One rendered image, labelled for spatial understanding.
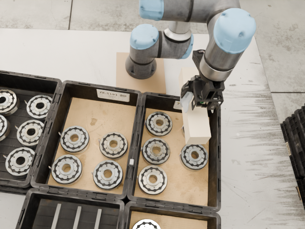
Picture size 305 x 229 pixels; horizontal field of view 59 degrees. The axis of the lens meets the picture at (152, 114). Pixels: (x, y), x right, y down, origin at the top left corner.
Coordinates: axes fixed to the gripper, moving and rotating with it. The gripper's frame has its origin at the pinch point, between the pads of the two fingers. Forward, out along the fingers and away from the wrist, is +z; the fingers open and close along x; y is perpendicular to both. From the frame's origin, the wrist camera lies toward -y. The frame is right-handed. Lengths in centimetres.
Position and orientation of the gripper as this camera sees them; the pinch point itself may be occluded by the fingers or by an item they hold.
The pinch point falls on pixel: (194, 102)
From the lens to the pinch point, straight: 83.7
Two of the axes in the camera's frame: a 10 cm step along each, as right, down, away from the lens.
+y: 0.5, 9.0, -4.4
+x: 9.9, 0.0, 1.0
